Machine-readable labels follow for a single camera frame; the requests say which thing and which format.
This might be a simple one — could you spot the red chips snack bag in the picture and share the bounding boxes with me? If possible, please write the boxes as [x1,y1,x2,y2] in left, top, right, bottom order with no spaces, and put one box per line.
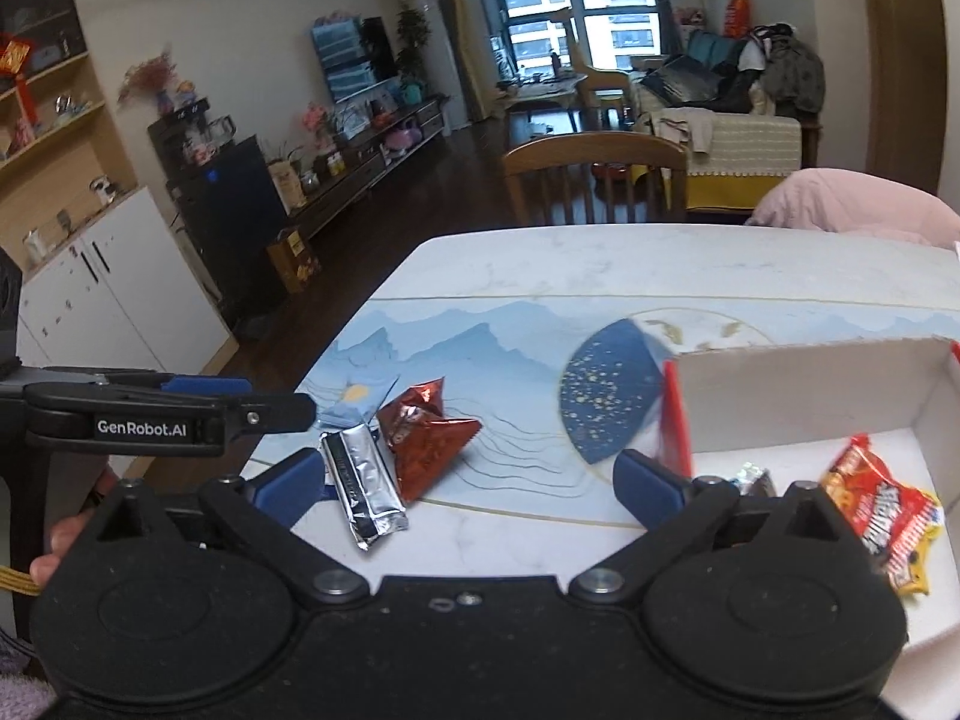
[820,434,944,596]

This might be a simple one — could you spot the pink cushion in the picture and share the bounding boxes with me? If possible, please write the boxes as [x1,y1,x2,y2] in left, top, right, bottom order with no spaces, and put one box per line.
[747,167,958,250]

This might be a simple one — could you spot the person's left hand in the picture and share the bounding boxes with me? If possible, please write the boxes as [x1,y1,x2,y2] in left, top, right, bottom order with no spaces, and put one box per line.
[29,466,119,589]

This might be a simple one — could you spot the wooden armchair by window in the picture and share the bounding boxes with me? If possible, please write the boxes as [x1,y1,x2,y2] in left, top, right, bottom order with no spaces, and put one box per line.
[550,8,635,130]

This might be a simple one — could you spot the blue mountain table mat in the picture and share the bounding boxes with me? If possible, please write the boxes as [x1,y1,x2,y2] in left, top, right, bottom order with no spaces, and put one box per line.
[299,298,958,525]

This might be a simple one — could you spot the red white cardboard box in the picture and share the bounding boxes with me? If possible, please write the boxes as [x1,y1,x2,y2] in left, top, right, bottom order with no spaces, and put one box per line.
[659,338,958,647]

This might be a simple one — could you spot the window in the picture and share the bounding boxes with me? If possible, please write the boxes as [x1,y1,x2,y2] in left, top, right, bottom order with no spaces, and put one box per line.
[480,0,664,82]

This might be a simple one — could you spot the black gold snack packet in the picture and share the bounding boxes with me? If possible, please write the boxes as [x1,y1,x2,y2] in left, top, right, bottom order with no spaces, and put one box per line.
[731,461,776,497]

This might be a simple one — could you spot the white cabinet with shelves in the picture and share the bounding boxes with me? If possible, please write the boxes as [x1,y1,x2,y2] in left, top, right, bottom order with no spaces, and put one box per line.
[2,0,238,374]

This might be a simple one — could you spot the black small fridge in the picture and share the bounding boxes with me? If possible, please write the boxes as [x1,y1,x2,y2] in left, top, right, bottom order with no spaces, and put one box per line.
[148,98,288,335]

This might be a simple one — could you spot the television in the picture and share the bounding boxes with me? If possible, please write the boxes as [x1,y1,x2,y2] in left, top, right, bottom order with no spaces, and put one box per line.
[311,16,397,103]

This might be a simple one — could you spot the wooden dining chair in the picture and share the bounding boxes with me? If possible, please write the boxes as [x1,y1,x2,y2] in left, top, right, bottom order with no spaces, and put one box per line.
[503,130,688,226]

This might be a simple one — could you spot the red foil snack bag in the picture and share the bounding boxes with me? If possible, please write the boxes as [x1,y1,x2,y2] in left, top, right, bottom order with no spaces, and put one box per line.
[377,379,482,504]

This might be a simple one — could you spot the yellow gift box on floor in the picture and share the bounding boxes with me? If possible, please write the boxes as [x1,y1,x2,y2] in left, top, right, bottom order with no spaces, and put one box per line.
[267,227,320,294]

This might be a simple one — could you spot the silver black snack bar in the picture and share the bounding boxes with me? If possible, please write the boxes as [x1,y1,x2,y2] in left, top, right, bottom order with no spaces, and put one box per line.
[319,424,409,551]

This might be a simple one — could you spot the sofa with clothes pile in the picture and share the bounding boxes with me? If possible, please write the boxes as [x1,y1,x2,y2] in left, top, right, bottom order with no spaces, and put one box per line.
[633,21,827,215]

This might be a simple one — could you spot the dark tv console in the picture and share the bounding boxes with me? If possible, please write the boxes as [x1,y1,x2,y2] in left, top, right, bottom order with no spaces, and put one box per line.
[288,94,449,239]

